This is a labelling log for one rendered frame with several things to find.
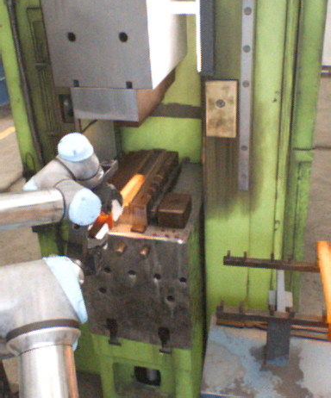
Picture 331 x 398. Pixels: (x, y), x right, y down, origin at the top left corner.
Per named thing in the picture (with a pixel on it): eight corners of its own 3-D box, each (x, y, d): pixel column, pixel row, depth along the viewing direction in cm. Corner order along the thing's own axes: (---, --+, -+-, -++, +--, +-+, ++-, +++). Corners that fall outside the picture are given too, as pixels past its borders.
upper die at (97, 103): (139, 121, 139) (136, 89, 135) (74, 118, 144) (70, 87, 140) (175, 80, 175) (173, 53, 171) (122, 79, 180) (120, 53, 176)
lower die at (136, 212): (147, 226, 155) (145, 202, 151) (89, 220, 160) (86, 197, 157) (178, 169, 191) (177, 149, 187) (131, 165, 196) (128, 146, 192)
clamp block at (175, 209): (184, 230, 152) (183, 212, 149) (158, 226, 154) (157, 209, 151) (192, 210, 162) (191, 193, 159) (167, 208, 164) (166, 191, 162)
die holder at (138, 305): (191, 351, 166) (187, 241, 146) (89, 333, 176) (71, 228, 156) (219, 254, 214) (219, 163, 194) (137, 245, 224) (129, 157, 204)
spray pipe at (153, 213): (156, 220, 153) (155, 212, 152) (147, 219, 154) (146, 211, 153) (181, 172, 183) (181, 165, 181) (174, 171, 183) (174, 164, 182)
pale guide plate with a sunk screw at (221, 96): (235, 138, 147) (236, 82, 139) (205, 136, 149) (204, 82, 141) (236, 135, 148) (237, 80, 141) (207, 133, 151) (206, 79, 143)
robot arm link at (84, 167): (47, 147, 117) (73, 125, 120) (63, 173, 126) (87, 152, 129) (67, 163, 113) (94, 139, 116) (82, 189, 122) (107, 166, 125)
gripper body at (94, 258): (80, 259, 135) (60, 287, 125) (76, 233, 131) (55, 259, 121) (106, 263, 133) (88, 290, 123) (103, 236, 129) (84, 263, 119)
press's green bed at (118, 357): (194, 440, 188) (190, 350, 167) (103, 420, 197) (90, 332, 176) (219, 335, 235) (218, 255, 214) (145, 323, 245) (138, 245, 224)
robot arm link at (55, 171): (36, 199, 109) (72, 166, 112) (15, 183, 116) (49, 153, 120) (54, 221, 114) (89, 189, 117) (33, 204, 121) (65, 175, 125)
